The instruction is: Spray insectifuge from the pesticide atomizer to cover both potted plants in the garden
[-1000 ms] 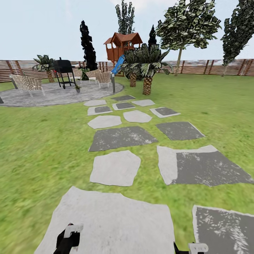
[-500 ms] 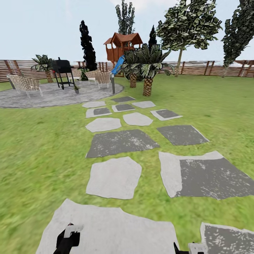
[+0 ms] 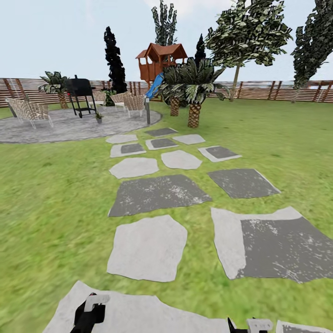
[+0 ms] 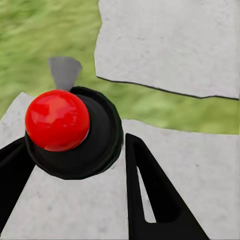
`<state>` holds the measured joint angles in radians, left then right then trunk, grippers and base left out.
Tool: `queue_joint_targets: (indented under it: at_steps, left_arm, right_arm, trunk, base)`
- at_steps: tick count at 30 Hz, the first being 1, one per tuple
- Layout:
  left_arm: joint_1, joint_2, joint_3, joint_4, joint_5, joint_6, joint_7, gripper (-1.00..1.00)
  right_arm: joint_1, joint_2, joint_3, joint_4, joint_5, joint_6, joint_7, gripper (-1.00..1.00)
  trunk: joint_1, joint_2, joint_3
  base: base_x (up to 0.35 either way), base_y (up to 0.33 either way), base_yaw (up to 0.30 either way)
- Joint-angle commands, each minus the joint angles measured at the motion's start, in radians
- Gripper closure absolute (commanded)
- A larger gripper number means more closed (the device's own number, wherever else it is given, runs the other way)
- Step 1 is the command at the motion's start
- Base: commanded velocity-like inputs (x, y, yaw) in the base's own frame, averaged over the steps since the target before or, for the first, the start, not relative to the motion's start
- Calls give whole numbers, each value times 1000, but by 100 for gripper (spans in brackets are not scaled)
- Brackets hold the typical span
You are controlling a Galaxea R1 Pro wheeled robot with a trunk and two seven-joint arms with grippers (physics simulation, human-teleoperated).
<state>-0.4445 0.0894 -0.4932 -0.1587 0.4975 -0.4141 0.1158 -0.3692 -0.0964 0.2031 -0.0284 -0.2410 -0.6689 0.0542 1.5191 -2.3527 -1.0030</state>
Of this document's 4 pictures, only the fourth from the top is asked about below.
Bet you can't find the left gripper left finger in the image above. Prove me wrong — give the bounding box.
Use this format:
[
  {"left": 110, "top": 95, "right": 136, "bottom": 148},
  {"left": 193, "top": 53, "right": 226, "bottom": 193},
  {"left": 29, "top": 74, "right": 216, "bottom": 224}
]
[{"left": 0, "top": 137, "right": 36, "bottom": 235}]

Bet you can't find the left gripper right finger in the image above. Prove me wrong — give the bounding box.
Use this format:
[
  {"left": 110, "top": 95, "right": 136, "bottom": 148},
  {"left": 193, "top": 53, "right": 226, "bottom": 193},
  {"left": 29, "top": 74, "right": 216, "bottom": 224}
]
[{"left": 125, "top": 133, "right": 210, "bottom": 240}]

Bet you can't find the insectifuge atomizer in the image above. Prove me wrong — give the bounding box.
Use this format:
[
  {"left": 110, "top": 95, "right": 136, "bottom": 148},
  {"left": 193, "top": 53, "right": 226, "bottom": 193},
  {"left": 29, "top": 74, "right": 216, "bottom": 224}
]
[{"left": 24, "top": 55, "right": 124, "bottom": 180}]

